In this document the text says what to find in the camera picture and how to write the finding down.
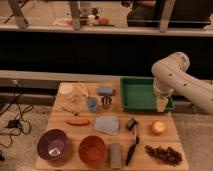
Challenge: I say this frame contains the bunch of dark grapes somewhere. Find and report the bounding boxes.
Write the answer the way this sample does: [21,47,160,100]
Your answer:
[145,145,183,165]

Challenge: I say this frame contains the black power cables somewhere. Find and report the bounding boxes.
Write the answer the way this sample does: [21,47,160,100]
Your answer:
[0,81,34,162]

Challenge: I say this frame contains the orange bowl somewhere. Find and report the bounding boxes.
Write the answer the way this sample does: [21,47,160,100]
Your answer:
[78,135,106,167]

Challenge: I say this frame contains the purple bowl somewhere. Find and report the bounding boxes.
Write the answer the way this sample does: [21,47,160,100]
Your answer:
[37,129,68,161]

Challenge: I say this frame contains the black handled brush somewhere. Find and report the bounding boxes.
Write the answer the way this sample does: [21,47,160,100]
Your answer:
[125,118,140,166]

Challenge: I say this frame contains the blue cup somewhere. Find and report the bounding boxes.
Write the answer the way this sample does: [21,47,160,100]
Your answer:
[86,97,98,112]

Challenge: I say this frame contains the green plastic tray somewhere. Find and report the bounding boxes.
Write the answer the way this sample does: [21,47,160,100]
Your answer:
[119,76,176,113]

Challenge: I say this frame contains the grey rectangular block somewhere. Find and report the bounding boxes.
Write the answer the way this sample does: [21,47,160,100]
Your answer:
[110,143,121,169]

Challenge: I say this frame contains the yellow apple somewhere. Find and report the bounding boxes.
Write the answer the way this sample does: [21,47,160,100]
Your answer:
[151,121,166,135]

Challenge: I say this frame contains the blue sponge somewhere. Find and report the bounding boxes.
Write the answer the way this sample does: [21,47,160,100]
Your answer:
[97,87,114,96]

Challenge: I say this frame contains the blue grey cloth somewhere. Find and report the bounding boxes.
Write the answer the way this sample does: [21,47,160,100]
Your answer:
[94,116,120,135]

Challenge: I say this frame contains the clear plastic container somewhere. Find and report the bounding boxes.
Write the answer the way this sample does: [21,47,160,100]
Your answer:
[59,84,74,100]

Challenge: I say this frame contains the yellow banana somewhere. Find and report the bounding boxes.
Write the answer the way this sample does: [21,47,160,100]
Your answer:
[77,83,90,98]

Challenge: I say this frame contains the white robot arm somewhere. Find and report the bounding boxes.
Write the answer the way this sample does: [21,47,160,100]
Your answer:
[151,52,213,116]

